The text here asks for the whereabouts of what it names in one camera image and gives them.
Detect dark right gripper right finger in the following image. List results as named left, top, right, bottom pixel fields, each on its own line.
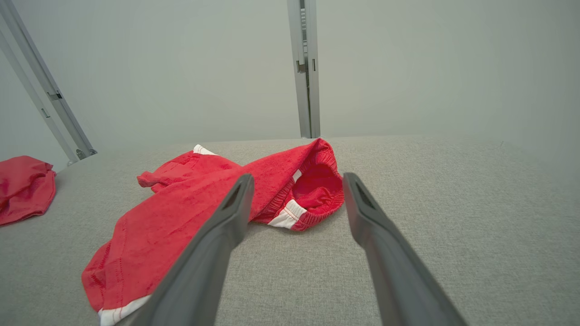
left=343, top=172, right=467, bottom=326

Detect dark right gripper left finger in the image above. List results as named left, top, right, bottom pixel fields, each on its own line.
left=116, top=173, right=255, bottom=326

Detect red shorts white stripe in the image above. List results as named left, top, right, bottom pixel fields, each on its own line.
left=82, top=138, right=345, bottom=326

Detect red shirt white sleeves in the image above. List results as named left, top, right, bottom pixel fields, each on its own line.
left=0, top=155, right=57, bottom=227

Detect grey upright wall post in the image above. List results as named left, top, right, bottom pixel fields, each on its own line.
left=287, top=0, right=321, bottom=139

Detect grey slanted metal frame post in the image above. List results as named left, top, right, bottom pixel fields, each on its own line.
left=0, top=0, right=97, bottom=166

